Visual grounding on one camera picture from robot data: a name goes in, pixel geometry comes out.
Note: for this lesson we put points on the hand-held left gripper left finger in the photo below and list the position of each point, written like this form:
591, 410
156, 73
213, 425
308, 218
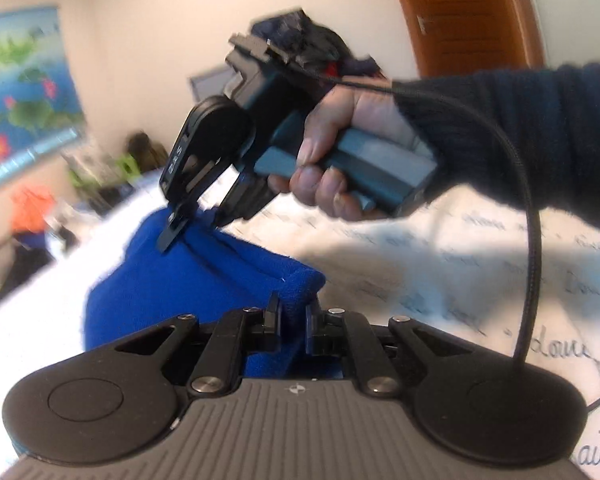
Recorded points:
274, 322

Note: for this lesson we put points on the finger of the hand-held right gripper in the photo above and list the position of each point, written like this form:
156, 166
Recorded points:
245, 197
182, 210

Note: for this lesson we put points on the orange plastic bag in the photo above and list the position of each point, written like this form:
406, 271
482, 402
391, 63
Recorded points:
30, 210

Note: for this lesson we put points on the grey wall panel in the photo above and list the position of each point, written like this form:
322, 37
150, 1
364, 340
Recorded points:
207, 85

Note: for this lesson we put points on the blue knit sweater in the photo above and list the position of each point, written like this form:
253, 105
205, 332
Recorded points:
195, 280

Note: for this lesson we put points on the person's right hand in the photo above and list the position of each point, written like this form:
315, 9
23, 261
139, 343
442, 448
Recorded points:
350, 125

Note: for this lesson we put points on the white printed bed sheet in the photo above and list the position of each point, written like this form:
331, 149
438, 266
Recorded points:
430, 270

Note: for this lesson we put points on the lotus wall poster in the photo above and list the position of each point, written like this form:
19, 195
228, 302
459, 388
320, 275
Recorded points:
22, 95

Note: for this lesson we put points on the green plastic item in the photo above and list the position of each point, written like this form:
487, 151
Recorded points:
105, 172

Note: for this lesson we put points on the wooden door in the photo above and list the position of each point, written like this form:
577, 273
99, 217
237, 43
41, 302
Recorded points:
470, 15

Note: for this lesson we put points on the dark green cloth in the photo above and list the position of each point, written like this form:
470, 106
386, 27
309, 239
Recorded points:
147, 152

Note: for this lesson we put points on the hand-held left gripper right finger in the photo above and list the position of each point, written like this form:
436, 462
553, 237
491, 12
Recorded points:
314, 327

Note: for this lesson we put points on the pile of dark clothes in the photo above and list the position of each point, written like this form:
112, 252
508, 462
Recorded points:
320, 45

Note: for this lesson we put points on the person's right forearm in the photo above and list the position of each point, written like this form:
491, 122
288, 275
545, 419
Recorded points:
520, 130

